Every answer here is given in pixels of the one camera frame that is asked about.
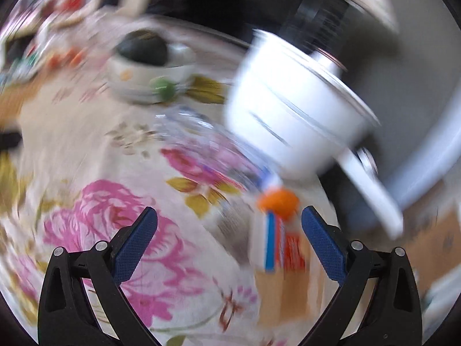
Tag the glass jar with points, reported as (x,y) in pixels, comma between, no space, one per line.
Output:
(65,57)

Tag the floral tablecloth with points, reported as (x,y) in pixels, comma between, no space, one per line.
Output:
(126,173)

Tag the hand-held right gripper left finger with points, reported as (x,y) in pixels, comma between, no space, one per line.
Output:
(135,245)

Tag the white bowl with green knob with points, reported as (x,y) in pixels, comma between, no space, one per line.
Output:
(144,79)

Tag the orange wrapper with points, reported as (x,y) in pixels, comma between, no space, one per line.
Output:
(279,202)

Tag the white electric cooking pot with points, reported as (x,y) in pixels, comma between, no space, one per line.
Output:
(288,115)

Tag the torn white red cardboard box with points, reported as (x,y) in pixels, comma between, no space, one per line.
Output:
(281,281)

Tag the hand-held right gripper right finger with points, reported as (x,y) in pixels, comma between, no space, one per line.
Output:
(324,245)

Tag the dark green squash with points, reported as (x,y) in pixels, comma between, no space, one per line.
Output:
(142,47)

